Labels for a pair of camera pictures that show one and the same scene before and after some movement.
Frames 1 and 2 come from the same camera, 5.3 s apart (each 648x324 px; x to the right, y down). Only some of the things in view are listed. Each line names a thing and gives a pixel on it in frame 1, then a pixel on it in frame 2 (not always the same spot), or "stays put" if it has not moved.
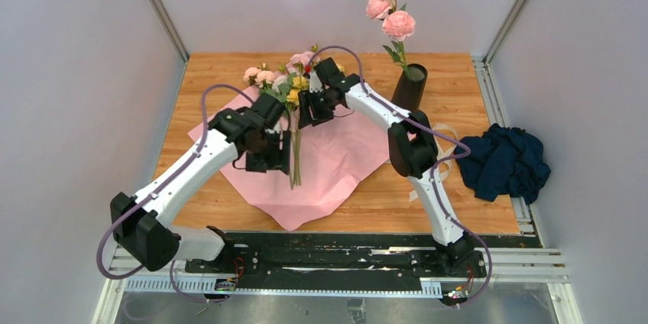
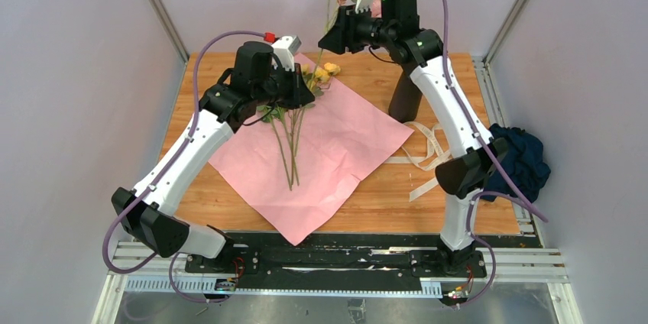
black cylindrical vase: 409,92 stays put
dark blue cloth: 504,162 stays put
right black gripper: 306,98 -> 344,32
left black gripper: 279,160 -> 300,95
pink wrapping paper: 330,159 stays put
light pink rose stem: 295,137 stays put
